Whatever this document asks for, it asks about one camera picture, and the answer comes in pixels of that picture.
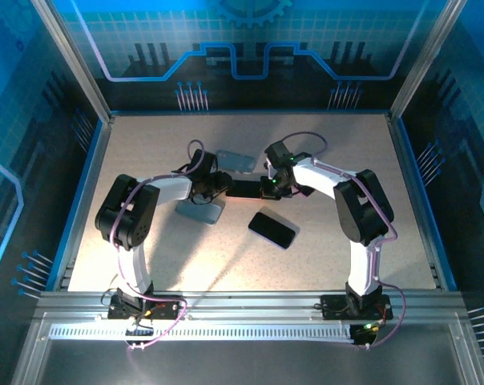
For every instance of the blue-grey phone case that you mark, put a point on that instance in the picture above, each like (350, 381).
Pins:
(202, 214)
(235, 162)

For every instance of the red phone case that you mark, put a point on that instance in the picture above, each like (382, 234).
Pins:
(244, 197)

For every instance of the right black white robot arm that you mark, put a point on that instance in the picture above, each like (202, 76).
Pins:
(362, 208)

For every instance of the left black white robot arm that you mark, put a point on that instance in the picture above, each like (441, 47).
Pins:
(126, 216)

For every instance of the wide blue circuit print panel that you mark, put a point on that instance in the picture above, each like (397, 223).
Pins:
(246, 24)

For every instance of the black control board with LED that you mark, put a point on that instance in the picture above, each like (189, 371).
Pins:
(364, 335)

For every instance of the grey metal plate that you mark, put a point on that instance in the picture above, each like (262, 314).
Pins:
(246, 365)

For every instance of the blue circuit print side panel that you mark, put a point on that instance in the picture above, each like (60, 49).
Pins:
(474, 120)
(9, 120)

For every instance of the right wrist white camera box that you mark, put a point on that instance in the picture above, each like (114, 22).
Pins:
(269, 170)

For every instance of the aluminium table side rail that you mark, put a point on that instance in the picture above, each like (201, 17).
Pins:
(404, 160)
(95, 160)

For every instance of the long aluminium frame rail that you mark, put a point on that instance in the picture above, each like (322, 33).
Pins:
(246, 305)

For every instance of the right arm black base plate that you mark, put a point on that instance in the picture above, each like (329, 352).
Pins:
(334, 309)

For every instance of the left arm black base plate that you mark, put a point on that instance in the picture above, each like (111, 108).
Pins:
(168, 310)

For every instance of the aluminium frame post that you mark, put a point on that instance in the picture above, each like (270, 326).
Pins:
(426, 60)
(73, 60)

